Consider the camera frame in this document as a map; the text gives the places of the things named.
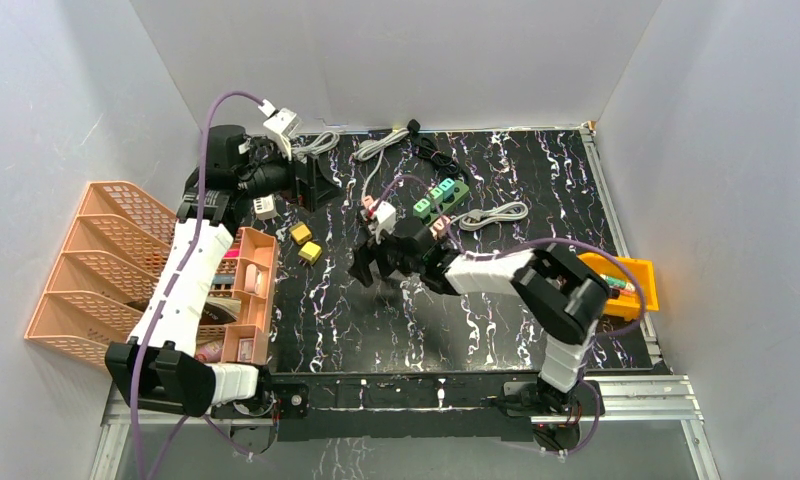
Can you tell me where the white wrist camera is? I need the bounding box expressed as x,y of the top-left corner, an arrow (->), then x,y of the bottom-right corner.
263,108 -> 302,160
365,201 -> 397,244

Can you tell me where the white power strip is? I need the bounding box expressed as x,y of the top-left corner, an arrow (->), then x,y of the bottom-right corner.
252,195 -> 278,221

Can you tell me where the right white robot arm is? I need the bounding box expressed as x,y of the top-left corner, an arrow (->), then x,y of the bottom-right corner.
348,219 -> 610,416

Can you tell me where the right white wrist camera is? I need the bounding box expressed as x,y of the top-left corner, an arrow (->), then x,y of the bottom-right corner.
365,201 -> 397,244

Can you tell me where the mint green plug adapter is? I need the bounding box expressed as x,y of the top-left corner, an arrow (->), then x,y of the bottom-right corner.
427,187 -> 444,209

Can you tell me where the green power strip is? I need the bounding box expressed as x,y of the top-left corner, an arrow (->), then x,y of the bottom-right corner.
413,178 -> 470,223

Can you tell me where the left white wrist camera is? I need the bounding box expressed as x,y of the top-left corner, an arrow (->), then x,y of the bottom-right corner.
263,108 -> 302,160

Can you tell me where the white strip grey cable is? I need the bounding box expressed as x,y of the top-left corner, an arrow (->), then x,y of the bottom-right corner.
292,129 -> 342,164

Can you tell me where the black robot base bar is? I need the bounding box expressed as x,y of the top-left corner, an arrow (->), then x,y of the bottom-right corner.
211,370 -> 603,455

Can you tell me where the yellow plastic bin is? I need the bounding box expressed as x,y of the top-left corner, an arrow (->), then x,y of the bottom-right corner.
578,252 -> 660,321

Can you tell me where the teal plug adapter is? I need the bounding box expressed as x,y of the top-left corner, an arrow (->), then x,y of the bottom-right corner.
438,178 -> 456,198

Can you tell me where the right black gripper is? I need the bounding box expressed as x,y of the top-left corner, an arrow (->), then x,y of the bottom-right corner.
348,219 -> 424,286

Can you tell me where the black coiled cable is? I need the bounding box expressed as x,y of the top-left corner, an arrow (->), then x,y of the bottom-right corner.
406,119 -> 471,187

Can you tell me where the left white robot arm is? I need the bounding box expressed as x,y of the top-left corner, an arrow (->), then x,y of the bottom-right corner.
104,125 -> 341,417

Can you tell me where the light green plug adapter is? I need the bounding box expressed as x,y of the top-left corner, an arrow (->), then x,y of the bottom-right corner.
413,199 -> 432,220

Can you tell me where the grey coiled cable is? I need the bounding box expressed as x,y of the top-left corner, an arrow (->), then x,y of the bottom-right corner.
450,201 -> 530,232
351,125 -> 411,203

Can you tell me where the orange desk organizer tray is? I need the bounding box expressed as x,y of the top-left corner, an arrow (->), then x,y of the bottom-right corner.
221,227 -> 280,365

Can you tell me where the yellow plug adapter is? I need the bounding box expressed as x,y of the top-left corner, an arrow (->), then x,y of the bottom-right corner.
289,222 -> 313,246
298,241 -> 323,265

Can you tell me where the orange plastic file rack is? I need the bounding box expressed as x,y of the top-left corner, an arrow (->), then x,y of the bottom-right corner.
24,181 -> 175,370

